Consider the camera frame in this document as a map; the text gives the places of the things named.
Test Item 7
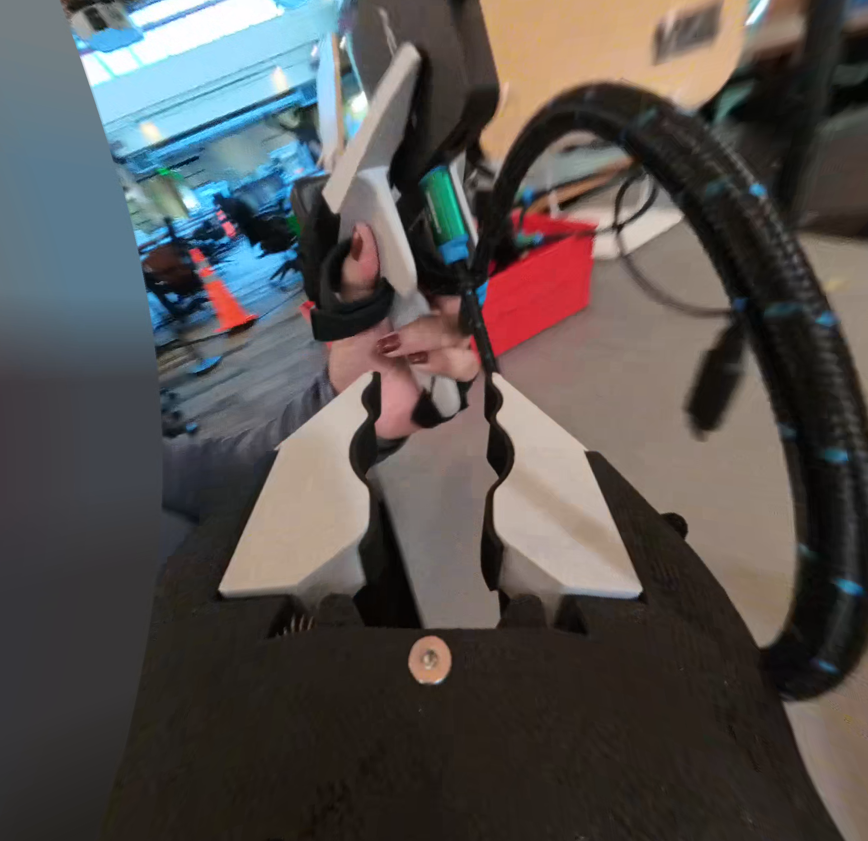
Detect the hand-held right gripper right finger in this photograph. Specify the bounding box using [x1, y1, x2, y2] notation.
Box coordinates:
[481, 372, 644, 620]

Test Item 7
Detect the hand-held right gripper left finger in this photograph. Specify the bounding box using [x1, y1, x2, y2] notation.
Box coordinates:
[217, 372, 384, 605]

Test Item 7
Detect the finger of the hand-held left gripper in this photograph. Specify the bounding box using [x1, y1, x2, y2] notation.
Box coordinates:
[321, 41, 424, 214]
[449, 165, 480, 243]

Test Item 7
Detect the red plastic bin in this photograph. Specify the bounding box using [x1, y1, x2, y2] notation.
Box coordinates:
[475, 207, 599, 359]

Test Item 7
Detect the person's left hand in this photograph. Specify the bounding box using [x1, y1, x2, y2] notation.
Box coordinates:
[327, 223, 484, 443]

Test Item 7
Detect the orange traffic cone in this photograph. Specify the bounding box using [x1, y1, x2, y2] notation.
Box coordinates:
[192, 246, 260, 335]

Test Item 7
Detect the tan board on white stand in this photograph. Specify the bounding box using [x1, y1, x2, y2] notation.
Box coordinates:
[475, 0, 750, 167]

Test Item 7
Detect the black floor lamp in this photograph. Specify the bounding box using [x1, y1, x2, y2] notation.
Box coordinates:
[773, 0, 852, 211]

